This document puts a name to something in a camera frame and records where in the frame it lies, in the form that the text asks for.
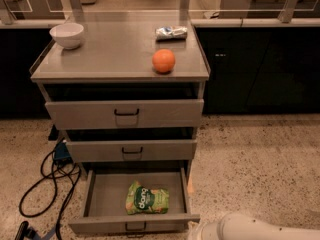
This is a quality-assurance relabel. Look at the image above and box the green rice chip bag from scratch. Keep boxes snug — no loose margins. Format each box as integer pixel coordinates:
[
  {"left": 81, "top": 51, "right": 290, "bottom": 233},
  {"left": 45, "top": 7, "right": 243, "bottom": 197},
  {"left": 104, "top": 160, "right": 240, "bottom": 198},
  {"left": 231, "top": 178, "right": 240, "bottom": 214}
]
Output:
[{"left": 125, "top": 181, "right": 170, "bottom": 215}]

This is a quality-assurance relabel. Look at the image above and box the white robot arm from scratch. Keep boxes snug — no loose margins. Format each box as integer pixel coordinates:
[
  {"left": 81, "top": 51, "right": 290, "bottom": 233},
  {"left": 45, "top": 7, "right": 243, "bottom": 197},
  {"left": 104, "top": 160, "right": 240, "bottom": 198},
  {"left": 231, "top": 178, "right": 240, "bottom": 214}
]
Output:
[{"left": 187, "top": 213, "right": 320, "bottom": 240}]

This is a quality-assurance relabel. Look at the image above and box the grey top drawer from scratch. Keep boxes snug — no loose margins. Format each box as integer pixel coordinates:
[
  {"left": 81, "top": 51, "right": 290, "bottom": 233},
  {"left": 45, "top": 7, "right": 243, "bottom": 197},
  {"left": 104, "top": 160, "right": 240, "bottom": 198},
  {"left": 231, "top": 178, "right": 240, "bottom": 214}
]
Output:
[{"left": 46, "top": 83, "right": 204, "bottom": 130}]

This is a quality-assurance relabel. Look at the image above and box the grey drawer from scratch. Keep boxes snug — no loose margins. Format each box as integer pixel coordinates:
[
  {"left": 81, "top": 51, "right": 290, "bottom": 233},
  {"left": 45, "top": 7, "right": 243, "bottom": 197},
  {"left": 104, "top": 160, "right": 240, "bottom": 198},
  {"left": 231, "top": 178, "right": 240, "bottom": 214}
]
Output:
[
  {"left": 46, "top": 83, "right": 204, "bottom": 130},
  {"left": 67, "top": 127, "right": 197, "bottom": 162},
  {"left": 69, "top": 167, "right": 200, "bottom": 235}
]

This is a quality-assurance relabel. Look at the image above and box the grey middle drawer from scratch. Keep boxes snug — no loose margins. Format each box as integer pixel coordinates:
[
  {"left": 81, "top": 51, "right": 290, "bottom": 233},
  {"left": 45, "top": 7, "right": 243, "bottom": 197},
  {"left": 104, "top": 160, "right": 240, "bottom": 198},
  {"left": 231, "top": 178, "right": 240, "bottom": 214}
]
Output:
[{"left": 67, "top": 127, "right": 197, "bottom": 162}]

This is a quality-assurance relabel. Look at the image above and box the grey drawer cabinet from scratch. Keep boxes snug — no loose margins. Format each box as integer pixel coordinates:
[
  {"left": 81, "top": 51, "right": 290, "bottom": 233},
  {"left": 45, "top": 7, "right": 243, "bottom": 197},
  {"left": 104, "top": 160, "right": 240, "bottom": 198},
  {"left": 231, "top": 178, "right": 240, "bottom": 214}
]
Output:
[{"left": 31, "top": 11, "right": 209, "bottom": 177}]

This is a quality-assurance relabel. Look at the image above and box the grey bottom drawer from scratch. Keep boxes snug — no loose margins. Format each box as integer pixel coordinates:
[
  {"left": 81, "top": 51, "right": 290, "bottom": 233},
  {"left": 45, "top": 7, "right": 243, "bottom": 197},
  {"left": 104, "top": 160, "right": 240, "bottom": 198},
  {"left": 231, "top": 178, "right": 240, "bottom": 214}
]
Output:
[{"left": 69, "top": 167, "right": 200, "bottom": 235}]

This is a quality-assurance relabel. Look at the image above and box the orange fruit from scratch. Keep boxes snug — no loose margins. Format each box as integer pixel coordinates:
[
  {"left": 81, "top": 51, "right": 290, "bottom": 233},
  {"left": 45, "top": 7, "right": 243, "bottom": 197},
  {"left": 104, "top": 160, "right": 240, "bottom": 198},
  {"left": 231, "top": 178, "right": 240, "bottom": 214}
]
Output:
[{"left": 152, "top": 49, "right": 176, "bottom": 73}]

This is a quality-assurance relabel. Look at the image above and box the silver blue snack packet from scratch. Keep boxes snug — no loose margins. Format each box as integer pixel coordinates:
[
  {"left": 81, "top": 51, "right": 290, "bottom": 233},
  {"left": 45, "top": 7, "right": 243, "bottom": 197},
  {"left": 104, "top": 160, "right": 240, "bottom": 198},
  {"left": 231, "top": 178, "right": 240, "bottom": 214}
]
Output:
[{"left": 155, "top": 26, "right": 188, "bottom": 41}]

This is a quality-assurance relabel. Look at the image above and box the blue power box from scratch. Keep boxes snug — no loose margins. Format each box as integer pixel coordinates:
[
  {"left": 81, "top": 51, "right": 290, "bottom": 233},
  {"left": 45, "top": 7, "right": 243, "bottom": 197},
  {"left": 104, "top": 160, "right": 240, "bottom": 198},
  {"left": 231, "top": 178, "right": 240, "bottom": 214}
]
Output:
[{"left": 53, "top": 141, "right": 71, "bottom": 163}]

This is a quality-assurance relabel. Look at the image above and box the white ceramic bowl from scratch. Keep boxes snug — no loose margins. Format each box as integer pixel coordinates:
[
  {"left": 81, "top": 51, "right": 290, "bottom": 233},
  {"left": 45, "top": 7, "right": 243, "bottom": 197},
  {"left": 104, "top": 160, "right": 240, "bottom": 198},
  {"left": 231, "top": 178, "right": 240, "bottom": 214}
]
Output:
[{"left": 49, "top": 23, "right": 84, "bottom": 49}]

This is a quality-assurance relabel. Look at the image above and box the glass partition with posts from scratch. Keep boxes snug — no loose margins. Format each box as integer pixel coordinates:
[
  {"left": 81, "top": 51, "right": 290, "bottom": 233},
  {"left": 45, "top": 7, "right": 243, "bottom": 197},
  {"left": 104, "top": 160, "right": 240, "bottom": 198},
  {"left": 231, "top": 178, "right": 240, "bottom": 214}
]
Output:
[{"left": 0, "top": 0, "right": 320, "bottom": 26}]

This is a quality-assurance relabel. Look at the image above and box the black tool on floor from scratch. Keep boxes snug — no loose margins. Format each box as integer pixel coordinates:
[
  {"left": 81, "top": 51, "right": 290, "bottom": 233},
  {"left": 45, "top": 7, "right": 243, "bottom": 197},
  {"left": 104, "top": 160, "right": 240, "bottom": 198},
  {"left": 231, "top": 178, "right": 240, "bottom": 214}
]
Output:
[{"left": 14, "top": 221, "right": 42, "bottom": 240}]

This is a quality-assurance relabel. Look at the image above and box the black floor cable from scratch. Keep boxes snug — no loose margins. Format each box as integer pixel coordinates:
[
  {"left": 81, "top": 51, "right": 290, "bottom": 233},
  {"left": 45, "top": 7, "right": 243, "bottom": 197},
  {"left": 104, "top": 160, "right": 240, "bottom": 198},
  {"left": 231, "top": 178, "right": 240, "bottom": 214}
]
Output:
[{"left": 18, "top": 148, "right": 82, "bottom": 240}]

